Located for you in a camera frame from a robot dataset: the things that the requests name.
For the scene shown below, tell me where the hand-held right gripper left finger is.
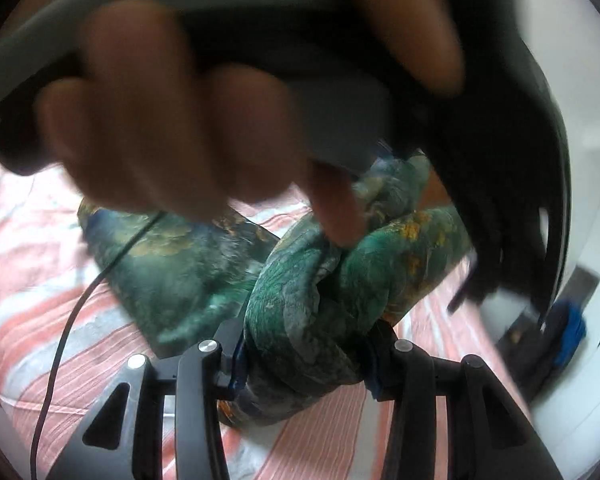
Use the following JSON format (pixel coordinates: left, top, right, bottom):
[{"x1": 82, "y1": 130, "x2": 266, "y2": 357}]
[{"x1": 45, "y1": 320, "x2": 246, "y2": 480}]

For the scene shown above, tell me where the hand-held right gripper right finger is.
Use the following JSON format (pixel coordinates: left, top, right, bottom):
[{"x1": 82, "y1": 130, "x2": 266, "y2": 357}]
[{"x1": 365, "y1": 325, "x2": 563, "y2": 480}]

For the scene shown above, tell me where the green printed padded jacket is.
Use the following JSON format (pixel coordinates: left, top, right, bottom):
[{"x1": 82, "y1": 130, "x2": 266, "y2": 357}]
[{"x1": 77, "y1": 152, "x2": 473, "y2": 428}]

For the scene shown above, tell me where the person's left hand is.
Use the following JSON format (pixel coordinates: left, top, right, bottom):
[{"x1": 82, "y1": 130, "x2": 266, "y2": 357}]
[{"x1": 37, "y1": 0, "x2": 467, "y2": 252}]

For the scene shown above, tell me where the dark hanging jacket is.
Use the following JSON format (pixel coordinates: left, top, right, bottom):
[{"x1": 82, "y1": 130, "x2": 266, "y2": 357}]
[{"x1": 497, "y1": 302, "x2": 576, "y2": 401}]

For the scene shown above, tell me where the blue garment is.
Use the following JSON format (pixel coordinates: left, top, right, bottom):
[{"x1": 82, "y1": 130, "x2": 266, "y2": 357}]
[{"x1": 552, "y1": 305, "x2": 587, "y2": 366}]

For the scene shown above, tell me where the pink striped bed sheet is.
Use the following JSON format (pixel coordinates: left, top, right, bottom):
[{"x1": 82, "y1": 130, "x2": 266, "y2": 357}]
[{"x1": 0, "y1": 160, "x2": 536, "y2": 480}]

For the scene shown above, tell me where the black cable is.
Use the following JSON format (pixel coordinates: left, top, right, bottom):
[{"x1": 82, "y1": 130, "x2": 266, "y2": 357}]
[{"x1": 30, "y1": 210, "x2": 166, "y2": 480}]

